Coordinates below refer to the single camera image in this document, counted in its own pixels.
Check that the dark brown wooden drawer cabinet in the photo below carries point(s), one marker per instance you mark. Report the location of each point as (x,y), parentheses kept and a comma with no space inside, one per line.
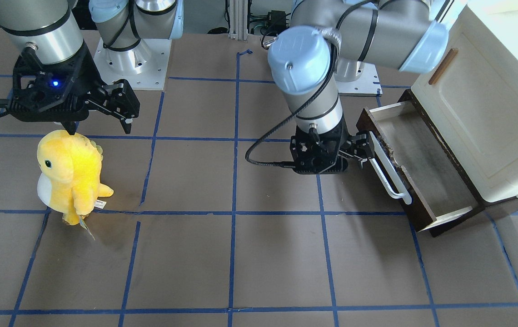
(443,194)

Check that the white drawer handle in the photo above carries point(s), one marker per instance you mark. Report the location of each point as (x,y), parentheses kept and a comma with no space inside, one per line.
(387,173)

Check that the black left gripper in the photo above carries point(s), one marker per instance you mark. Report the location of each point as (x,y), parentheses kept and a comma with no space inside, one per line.
(343,134)

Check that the yellow plush duck toy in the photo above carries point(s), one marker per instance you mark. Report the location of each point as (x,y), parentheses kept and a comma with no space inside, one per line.
(70,175)

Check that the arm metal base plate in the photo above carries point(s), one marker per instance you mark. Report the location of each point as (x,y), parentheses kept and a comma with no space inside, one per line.
(144,67)
(354,78)

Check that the aluminium frame post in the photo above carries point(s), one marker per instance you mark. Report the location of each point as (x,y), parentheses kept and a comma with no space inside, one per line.
(238,18)

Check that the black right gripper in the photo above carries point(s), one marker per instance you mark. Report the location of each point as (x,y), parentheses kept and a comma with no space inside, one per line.
(87,72)

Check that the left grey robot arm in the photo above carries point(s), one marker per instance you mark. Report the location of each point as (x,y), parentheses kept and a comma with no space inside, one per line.
(304,58)

